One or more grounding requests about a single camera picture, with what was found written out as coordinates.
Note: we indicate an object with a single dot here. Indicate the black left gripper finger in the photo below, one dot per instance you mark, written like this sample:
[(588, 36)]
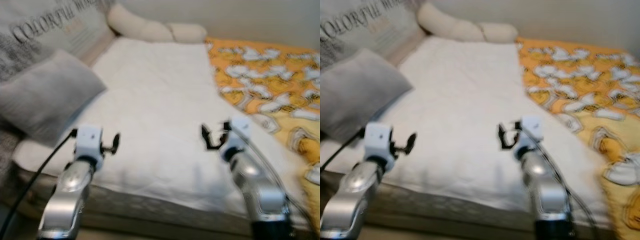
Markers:
[(410, 144), (115, 142)]

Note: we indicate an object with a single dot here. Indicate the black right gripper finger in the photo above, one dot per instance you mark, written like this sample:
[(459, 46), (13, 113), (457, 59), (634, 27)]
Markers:
[(502, 137), (518, 124), (205, 137), (224, 125)]

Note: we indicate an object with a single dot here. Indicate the orange cartoon egg blanket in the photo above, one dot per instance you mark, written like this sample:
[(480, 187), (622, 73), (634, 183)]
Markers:
[(580, 80), (270, 80)]

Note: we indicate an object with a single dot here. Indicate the grey square pillow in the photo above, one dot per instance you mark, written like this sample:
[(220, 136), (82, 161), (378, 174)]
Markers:
[(47, 97), (360, 95)]

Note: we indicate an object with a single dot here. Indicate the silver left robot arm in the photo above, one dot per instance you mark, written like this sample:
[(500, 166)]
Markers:
[(350, 200), (67, 200)]

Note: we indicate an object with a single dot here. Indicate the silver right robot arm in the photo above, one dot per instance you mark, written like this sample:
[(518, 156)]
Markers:
[(547, 195), (262, 195)]

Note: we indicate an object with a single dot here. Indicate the white quilted mattress pad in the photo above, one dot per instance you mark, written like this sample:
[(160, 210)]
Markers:
[(465, 100), (160, 100)]

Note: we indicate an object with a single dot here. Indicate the cream bolster pillow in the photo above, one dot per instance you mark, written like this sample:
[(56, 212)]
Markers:
[(455, 27), (145, 27)]

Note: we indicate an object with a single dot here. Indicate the grey printed headboard cushion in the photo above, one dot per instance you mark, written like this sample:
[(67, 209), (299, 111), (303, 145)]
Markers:
[(55, 30), (370, 27)]

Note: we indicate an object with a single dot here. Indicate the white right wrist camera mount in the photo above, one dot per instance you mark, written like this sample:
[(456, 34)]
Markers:
[(530, 131), (237, 132)]

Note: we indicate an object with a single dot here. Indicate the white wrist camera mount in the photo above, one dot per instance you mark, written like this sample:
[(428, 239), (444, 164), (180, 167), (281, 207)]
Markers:
[(237, 132), (378, 140), (89, 140), (530, 131)]

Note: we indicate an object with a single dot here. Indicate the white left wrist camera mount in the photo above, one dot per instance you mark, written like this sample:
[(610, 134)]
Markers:
[(89, 140), (378, 140)]

